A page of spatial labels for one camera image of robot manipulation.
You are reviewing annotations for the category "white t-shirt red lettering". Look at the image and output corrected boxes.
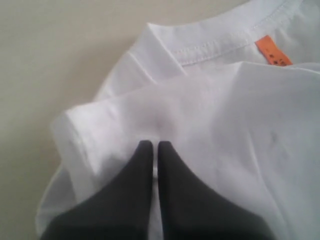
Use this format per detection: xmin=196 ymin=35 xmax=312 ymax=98
xmin=36 ymin=0 xmax=320 ymax=240

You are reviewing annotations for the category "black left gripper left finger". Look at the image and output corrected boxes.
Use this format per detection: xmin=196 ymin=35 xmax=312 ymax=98
xmin=41 ymin=140 xmax=154 ymax=240

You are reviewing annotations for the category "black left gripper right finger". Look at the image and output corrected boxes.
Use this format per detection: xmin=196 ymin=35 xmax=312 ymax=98
xmin=157 ymin=141 xmax=270 ymax=240

